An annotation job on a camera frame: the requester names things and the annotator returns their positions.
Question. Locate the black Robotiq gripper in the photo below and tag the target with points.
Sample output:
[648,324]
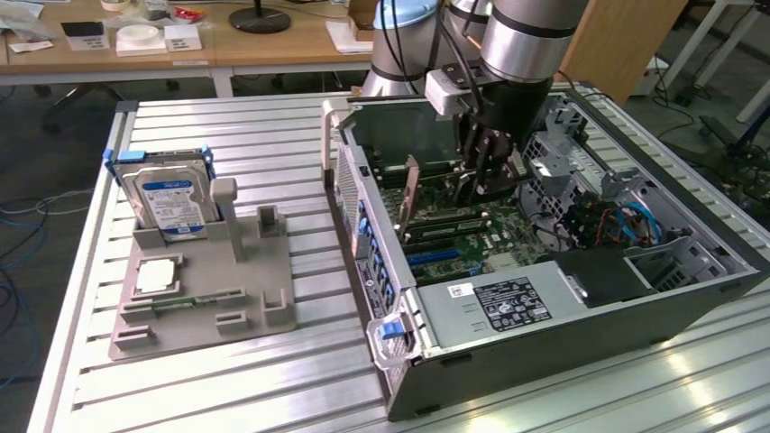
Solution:
[512,108]

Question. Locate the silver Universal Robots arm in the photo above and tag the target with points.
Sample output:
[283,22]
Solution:
[524,40]

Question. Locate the perforated metal disk bay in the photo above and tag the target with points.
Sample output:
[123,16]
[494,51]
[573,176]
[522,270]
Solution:
[566,167]

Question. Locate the wooden cabinet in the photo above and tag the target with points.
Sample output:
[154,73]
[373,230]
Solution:
[626,45]

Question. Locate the CPU socket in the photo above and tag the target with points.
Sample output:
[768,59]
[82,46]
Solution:
[437,208]

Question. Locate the green RAM stick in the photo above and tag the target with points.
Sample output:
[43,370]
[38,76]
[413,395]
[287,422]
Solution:
[449,227]
[205,300]

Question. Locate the green motherboard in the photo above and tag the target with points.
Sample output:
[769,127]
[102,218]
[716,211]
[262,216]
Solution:
[481,245]

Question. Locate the white paper stack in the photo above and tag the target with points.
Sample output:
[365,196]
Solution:
[347,38]

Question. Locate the small cardboard box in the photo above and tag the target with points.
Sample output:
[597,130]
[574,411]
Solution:
[364,18]

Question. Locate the silver chipset heatsink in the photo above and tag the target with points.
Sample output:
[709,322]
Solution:
[502,264]

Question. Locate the blue expansion slot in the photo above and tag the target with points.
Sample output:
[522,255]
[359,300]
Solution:
[432,258]

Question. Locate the black plastic shroud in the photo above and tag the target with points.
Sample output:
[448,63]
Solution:
[596,275]

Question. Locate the wooden desk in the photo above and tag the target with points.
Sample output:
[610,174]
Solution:
[271,49]

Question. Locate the grey open disk bay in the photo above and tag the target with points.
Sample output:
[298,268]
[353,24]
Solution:
[692,252]

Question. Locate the black round lamp base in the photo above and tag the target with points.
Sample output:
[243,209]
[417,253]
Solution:
[261,20]

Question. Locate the grey power supply unit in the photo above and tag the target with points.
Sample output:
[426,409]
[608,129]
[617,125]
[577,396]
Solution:
[445,315]

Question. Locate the blue case latch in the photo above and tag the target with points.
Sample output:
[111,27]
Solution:
[390,328]

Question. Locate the white labelled box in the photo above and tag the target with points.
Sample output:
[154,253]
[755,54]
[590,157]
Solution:
[182,38]

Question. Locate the black open PC case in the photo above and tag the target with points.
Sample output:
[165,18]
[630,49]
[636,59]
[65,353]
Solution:
[541,374]

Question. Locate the white tape roll box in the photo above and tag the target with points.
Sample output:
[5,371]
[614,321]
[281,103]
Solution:
[139,40]

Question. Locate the silver CPU chip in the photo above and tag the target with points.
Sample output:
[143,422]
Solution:
[157,276]

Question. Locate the grey parts rack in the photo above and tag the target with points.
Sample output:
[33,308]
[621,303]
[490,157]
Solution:
[199,325]

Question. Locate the white box with black top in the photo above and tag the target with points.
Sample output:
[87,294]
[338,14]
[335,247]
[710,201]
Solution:
[86,36]

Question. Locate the white paper label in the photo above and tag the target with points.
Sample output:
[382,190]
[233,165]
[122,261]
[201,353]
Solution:
[30,46]

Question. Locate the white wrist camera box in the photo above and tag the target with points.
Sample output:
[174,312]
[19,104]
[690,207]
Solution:
[449,92]

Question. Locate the hard disk with blue bracket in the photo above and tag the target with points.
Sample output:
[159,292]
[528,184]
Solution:
[169,198]

